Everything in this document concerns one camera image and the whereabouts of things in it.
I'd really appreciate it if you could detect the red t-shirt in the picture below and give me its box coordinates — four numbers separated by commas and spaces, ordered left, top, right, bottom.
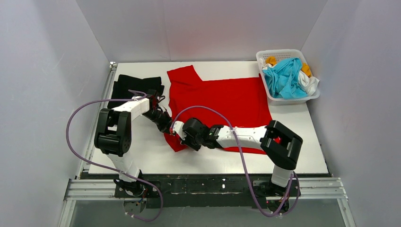
164, 65, 281, 155

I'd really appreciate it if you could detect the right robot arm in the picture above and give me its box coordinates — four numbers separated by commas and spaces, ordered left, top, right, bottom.
171, 118, 303, 188

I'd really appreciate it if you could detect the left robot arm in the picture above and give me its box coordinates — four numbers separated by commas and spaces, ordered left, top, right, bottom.
94, 89, 172, 186

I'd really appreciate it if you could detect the folded black t-shirt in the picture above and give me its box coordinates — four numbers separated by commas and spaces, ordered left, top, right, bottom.
111, 74, 165, 101

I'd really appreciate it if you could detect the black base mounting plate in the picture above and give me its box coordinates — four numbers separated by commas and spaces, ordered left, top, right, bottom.
114, 174, 286, 209

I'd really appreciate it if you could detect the light blue t-shirt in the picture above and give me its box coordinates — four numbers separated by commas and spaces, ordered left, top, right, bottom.
262, 58, 308, 99

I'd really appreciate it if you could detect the orange t-shirt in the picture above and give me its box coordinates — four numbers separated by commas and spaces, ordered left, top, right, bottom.
262, 56, 312, 78

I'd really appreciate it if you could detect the white t-shirt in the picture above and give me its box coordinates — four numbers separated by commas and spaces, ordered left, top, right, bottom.
259, 58, 319, 96

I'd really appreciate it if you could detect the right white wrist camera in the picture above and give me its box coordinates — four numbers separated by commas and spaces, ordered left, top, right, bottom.
171, 121, 186, 139

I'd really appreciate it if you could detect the aluminium frame rail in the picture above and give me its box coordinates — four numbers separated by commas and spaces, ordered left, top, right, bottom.
66, 61, 355, 227

